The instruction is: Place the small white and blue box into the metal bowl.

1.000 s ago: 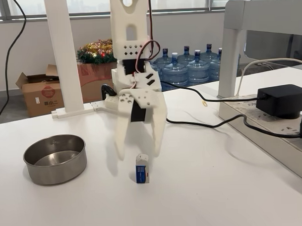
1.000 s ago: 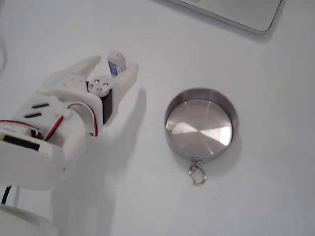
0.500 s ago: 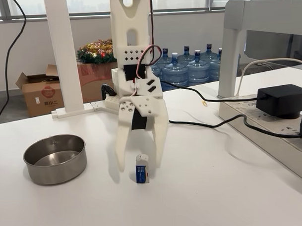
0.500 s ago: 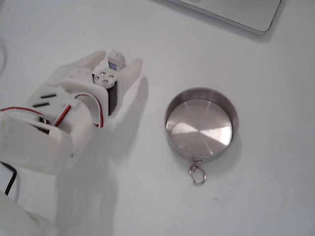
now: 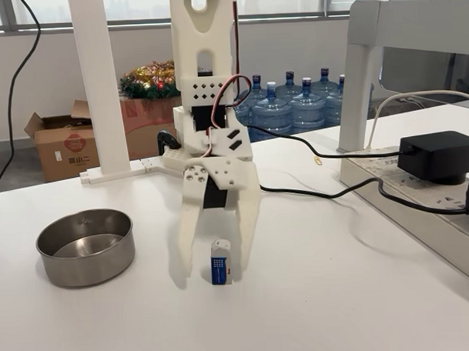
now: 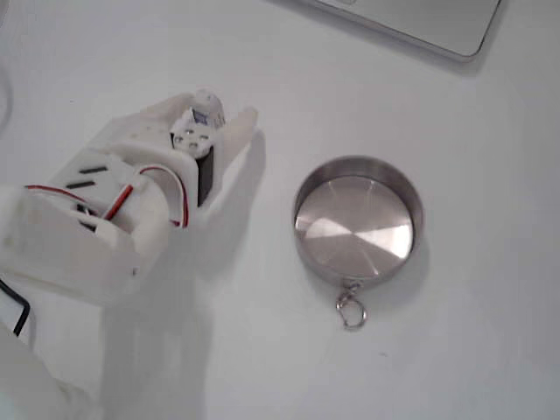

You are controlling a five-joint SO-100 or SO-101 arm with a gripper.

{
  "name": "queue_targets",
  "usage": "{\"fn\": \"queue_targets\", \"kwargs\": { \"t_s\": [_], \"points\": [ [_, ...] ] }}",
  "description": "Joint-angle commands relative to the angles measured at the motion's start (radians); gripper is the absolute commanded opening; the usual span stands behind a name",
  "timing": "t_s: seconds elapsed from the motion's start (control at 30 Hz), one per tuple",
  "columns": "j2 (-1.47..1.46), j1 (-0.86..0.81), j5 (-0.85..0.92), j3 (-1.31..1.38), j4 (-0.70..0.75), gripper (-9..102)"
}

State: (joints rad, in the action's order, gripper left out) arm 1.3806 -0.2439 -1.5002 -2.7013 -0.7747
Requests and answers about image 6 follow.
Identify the round metal bowl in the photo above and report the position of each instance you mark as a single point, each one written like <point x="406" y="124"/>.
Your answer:
<point x="350" y="227"/>

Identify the white laptop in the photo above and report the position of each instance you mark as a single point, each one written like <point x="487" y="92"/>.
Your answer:
<point x="415" y="22"/>

